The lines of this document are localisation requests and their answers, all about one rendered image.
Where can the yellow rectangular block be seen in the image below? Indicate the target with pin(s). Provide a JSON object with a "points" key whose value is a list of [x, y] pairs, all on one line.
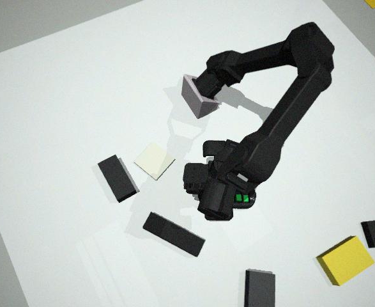
{"points": [[345, 260]]}

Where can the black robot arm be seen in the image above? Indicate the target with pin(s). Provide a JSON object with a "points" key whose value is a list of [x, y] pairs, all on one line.
{"points": [[258, 154]]}

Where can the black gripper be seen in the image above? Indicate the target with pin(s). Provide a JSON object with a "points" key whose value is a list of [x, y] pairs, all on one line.
{"points": [[212, 148]]}

